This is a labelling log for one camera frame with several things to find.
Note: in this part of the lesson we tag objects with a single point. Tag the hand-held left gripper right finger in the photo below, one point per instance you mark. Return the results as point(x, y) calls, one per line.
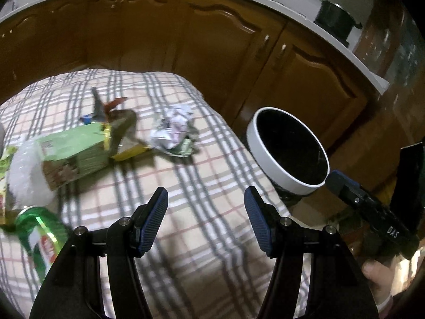
point(259, 226)

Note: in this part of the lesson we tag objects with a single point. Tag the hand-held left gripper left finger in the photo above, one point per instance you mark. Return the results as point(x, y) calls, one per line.
point(154, 219)

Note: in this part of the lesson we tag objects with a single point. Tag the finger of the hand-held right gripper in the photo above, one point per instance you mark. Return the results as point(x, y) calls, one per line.
point(342, 182)

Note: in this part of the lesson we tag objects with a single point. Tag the white rimmed black bin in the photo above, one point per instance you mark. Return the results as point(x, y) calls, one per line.
point(282, 166)

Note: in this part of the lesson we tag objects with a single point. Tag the yellow wrapper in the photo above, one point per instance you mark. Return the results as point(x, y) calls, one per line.
point(132, 153)

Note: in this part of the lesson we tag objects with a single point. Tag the green wrapper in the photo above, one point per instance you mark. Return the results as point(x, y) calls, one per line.
point(184, 148)

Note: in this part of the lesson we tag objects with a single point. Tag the white paper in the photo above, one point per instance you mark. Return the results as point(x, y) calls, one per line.
point(169, 129)

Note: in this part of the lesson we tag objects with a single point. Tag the dark grey wrapper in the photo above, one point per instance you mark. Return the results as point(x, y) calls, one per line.
point(124, 123)

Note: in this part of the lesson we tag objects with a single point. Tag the green cardboard carton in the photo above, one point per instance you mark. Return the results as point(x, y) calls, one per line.
point(73, 153)

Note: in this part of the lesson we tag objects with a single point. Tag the green plastic bottle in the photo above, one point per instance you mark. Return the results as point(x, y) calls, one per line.
point(36, 229)

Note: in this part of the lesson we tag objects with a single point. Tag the small blue cap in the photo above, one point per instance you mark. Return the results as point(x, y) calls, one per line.
point(87, 119)

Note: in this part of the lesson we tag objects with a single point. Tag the red wrapper scrap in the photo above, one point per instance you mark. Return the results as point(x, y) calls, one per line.
point(114, 103)

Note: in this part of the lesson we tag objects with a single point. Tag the green yellow snack packet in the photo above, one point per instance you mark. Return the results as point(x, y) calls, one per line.
point(5, 206)

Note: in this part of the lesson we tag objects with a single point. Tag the person's right hand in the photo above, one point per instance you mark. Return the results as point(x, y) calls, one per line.
point(378, 279)

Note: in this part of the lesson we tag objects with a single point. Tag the plaid checked blanket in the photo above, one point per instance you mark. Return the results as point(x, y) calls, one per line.
point(206, 179)

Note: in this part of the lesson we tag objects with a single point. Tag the black cooking pot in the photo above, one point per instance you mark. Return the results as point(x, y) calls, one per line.
point(335, 16)

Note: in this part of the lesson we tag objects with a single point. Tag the brown wooden kitchen cabinet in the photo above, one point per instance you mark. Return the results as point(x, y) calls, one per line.
point(215, 40)

